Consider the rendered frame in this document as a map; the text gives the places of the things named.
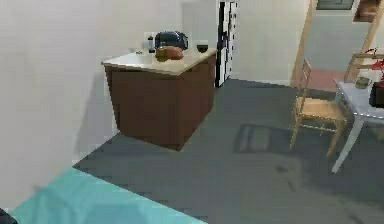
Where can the black and white fridge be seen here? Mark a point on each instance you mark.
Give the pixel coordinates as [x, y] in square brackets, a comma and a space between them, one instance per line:
[225, 40]

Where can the brown kitchen counter cabinet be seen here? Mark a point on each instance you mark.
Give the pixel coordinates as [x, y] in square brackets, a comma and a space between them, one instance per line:
[156, 103]

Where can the dark blue toaster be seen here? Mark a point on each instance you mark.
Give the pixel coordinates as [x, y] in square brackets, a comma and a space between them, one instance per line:
[170, 39]

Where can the black pepper shaker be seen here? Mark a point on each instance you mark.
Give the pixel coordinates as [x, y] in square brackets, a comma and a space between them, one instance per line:
[151, 44]

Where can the black bowl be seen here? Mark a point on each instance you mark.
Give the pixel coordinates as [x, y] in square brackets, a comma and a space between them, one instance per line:
[202, 48]

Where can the wooden chair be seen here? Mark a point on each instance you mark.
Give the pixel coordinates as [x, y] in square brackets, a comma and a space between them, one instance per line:
[316, 110]
[358, 65]

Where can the dark window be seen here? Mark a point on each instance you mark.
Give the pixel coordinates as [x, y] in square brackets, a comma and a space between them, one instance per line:
[334, 4]

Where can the brown bread loaf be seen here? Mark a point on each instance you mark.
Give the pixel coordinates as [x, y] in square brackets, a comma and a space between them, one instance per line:
[174, 53]

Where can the wooden door frame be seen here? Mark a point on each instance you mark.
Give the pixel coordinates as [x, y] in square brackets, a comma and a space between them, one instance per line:
[301, 43]

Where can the white dining table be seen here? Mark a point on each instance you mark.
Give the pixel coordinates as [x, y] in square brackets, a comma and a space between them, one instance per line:
[356, 100]

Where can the black box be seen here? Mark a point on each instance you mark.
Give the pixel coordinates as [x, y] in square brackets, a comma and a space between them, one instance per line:
[377, 95]

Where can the red flower plant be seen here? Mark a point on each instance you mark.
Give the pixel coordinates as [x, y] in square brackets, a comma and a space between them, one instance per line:
[377, 64]

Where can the green bowl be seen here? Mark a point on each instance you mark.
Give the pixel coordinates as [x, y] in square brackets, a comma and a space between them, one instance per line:
[362, 82]

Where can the brown wall shelf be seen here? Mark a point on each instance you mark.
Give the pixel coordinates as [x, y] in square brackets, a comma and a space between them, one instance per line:
[367, 11]

